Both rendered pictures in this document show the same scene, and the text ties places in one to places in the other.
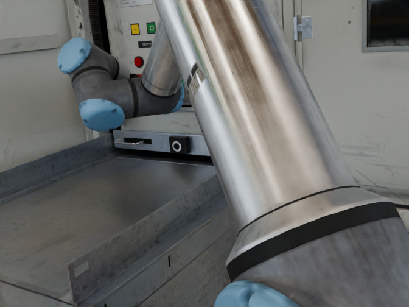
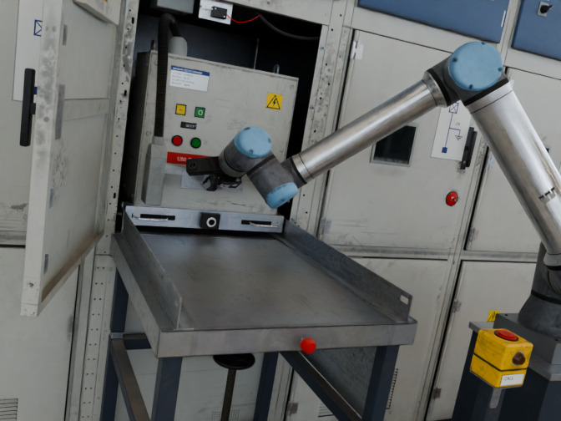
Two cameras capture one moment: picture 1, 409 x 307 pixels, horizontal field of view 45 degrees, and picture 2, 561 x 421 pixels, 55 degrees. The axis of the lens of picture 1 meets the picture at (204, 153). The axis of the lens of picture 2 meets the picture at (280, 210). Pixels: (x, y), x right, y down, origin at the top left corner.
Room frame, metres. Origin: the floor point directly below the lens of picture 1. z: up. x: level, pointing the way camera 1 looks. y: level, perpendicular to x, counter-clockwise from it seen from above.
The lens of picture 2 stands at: (0.33, 1.44, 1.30)
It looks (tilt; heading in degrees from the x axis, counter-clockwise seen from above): 11 degrees down; 301
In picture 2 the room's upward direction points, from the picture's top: 9 degrees clockwise
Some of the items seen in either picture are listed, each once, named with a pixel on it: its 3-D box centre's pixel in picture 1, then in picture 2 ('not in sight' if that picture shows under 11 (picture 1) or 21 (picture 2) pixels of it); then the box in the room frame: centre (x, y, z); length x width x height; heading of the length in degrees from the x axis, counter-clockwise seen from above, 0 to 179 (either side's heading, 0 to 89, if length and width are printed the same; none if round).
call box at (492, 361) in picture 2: not in sight; (500, 357); (0.45, 0.24, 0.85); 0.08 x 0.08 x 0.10; 57
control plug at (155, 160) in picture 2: not in sight; (154, 174); (1.48, 0.27, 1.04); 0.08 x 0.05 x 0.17; 147
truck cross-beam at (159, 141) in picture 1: (186, 142); (206, 218); (1.43, 0.05, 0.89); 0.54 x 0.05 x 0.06; 57
